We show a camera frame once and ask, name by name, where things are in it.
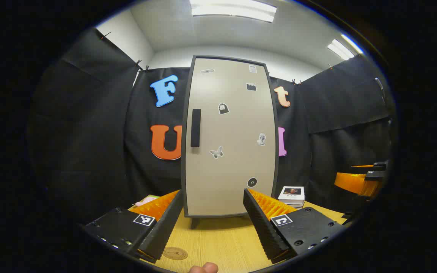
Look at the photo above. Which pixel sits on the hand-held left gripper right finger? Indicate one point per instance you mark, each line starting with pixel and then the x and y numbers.
pixel 260 227

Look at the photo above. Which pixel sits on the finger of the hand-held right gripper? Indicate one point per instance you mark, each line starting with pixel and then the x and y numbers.
pixel 355 184
pixel 379 166

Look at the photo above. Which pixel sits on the beige cabinet door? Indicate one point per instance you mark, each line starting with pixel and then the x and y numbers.
pixel 233 170

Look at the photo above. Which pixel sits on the white book with picture cover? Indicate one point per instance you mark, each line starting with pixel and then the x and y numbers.
pixel 291 192

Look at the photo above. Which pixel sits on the ceiling light panel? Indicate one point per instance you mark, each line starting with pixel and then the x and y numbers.
pixel 233 9
pixel 340 48

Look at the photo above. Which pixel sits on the dark grey cabinet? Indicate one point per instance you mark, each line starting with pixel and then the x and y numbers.
pixel 195 223

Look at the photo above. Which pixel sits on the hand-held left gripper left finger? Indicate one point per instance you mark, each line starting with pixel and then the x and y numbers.
pixel 167 223

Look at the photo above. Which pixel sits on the pink star plush toy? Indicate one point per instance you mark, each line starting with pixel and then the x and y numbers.
pixel 144 201

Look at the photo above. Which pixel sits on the black backdrop cloth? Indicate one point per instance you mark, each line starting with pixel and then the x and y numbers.
pixel 89 132

